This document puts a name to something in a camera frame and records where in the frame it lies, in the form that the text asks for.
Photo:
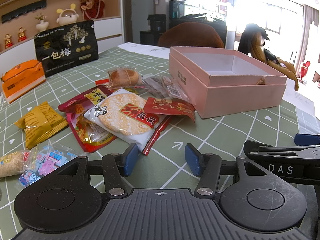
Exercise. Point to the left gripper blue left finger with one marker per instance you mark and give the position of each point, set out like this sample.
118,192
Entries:
116,166

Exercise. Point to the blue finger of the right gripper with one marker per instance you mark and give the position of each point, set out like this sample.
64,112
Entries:
255,151
306,139

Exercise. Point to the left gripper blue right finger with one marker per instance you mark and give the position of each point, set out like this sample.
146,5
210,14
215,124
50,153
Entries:
206,166

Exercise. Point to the red chicken snack pouch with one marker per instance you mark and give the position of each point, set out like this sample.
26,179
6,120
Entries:
90,136

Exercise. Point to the white rice cracker packet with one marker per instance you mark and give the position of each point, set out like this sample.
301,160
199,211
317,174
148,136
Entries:
122,114

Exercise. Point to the blue pink candy packet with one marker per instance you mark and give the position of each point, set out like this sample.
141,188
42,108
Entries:
48,158

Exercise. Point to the red quail egg packet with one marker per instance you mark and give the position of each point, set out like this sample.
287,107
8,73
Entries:
169,107

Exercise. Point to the yellow biscuit packet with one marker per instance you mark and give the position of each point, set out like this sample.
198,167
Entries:
41,123

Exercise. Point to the clear round cake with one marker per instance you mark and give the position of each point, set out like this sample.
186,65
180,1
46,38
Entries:
121,77

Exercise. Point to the sesame cracker clear packet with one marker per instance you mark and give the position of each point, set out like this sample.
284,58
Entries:
14,163

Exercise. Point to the clear meat strip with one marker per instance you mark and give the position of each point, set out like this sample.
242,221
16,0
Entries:
164,87

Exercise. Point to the pink cardboard gift box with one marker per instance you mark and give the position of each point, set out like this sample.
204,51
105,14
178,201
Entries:
221,81

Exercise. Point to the chair with brown jacket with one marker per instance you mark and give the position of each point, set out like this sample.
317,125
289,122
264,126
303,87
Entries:
253,40

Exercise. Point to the brown cloth covered chair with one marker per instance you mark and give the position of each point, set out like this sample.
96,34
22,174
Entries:
191,34

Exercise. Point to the black plum snack bag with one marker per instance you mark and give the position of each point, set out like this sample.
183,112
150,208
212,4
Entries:
65,47

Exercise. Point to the orange tissue box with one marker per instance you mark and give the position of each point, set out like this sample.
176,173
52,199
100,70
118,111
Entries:
21,79

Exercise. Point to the white bunny figurine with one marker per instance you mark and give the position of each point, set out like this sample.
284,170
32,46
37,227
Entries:
67,16

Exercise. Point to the white vase with flowers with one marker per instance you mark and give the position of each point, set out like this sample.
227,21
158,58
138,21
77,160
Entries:
43,24

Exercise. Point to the red doll figurine right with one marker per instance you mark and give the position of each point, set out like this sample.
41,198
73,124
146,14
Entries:
21,34

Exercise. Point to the red doll figurine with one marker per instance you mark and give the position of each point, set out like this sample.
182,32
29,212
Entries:
8,41
21,34

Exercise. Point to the red heart ornament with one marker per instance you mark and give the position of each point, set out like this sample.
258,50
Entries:
92,9

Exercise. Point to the red doll figurine left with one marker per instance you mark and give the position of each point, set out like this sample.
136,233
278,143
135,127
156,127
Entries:
8,41

